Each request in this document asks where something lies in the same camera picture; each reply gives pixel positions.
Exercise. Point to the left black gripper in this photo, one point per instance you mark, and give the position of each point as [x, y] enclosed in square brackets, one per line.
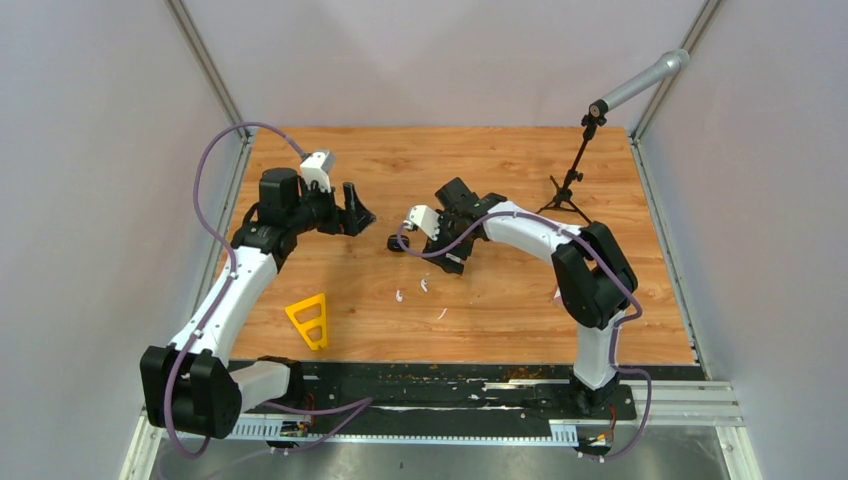
[357, 217]

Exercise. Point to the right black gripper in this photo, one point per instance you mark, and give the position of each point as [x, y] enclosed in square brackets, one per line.
[448, 264]

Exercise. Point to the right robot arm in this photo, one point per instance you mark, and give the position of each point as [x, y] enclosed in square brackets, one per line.
[595, 282]

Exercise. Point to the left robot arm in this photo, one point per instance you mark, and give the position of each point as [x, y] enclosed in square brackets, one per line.
[187, 384]

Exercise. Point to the yellow triangular plastic piece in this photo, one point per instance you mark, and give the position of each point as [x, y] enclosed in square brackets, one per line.
[310, 318]

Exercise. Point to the black tripod stand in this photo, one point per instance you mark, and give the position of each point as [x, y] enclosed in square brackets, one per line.
[562, 200]

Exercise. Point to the grey metal cylinder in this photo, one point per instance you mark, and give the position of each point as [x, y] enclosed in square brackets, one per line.
[670, 63]

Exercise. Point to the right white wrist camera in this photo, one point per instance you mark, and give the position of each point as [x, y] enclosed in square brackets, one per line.
[424, 218]

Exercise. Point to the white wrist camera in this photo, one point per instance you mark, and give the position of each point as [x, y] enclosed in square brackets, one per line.
[315, 169]
[424, 218]

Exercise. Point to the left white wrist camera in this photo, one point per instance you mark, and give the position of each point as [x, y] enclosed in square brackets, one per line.
[315, 169]

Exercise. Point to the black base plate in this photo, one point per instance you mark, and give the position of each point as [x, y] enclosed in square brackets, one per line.
[546, 389]

